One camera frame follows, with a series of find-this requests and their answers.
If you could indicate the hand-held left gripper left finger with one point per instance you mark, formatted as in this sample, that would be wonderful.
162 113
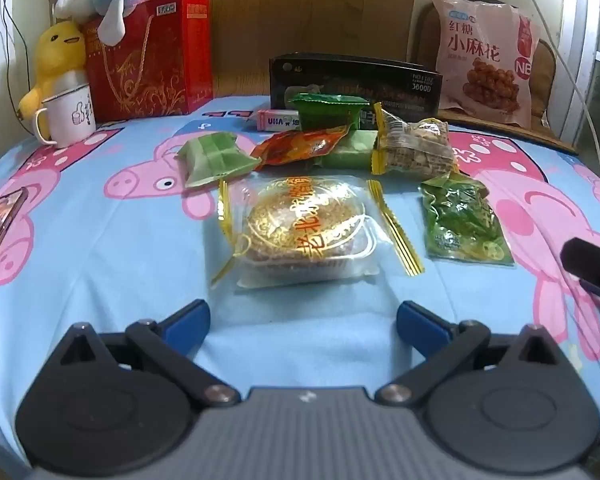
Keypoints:
187 322

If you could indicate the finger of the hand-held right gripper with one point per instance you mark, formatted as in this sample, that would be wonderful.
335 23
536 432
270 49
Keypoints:
590 260

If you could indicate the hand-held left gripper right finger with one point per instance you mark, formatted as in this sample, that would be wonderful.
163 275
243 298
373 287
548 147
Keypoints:
420 322

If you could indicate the clear mooncake packet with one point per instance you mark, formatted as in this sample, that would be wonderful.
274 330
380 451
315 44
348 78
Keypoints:
305 225

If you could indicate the light green pastry packet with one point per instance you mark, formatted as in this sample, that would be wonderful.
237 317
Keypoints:
212 157

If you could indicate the cartoon pig printed bedsheet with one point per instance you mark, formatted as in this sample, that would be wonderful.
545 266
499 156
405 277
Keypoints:
105 260

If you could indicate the green pea snack packet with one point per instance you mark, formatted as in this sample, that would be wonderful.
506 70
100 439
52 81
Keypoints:
460 220

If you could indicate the peanut candy packet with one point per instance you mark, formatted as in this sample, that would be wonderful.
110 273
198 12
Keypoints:
415 147

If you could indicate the pale green snack packet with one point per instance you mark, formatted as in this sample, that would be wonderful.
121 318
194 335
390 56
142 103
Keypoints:
352 152

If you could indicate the wooden chair with cushion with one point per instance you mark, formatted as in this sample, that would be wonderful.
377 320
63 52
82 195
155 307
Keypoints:
542 70

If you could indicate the orange-red snack packet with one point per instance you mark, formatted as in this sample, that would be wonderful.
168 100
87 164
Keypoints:
300 145

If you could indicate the smartphone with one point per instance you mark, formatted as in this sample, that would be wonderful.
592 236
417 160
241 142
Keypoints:
0 220

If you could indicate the pink chewing gum box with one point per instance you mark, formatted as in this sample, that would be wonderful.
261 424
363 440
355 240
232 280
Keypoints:
275 120

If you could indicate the dark green snack packet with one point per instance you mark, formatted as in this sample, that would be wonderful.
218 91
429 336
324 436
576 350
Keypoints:
325 112

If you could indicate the large pink snack bag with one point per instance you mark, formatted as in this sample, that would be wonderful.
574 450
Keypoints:
480 50

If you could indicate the white enamel mug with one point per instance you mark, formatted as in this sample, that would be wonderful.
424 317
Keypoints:
72 115

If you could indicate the black cardboard box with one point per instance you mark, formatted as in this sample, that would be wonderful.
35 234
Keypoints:
355 80

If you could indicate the red gift bag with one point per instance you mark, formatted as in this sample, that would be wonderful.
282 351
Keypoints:
145 60

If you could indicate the yellow duck plush toy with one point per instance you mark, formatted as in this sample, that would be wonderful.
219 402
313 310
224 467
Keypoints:
60 50

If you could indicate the wooden headboard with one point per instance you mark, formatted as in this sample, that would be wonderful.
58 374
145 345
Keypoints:
305 10

